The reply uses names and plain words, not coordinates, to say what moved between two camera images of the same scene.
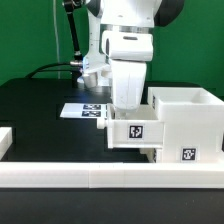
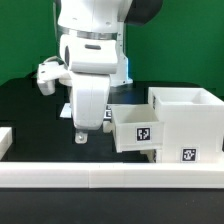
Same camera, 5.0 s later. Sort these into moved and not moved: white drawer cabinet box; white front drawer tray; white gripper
Moved: white gripper
Not moved: white drawer cabinet box; white front drawer tray
